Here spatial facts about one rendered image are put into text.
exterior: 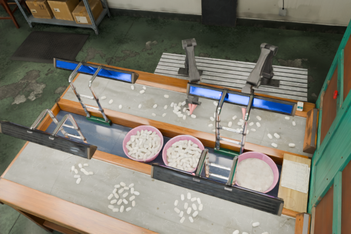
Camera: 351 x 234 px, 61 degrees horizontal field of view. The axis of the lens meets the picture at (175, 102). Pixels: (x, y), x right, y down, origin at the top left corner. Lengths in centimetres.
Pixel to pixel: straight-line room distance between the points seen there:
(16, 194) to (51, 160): 28
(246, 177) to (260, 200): 46
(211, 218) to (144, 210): 38
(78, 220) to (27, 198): 37
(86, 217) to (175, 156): 62
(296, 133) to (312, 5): 210
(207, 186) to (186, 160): 50
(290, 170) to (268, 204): 49
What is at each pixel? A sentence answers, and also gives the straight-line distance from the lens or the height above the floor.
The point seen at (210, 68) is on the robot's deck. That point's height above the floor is 67.
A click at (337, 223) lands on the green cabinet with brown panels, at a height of 127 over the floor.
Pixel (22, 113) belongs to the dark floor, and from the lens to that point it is 365.
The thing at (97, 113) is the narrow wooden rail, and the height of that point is 76.
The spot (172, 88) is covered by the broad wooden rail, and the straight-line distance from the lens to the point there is 223.
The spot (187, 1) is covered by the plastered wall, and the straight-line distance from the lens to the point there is 398.
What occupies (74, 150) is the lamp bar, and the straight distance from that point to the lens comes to 169.
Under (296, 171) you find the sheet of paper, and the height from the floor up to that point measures 78.
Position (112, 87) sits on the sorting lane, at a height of 74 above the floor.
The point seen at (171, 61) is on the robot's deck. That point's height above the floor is 67.
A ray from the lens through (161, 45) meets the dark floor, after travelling 379.
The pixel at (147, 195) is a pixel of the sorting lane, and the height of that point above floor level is 74.
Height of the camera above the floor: 240
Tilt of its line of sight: 50 degrees down
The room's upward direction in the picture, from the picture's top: 9 degrees counter-clockwise
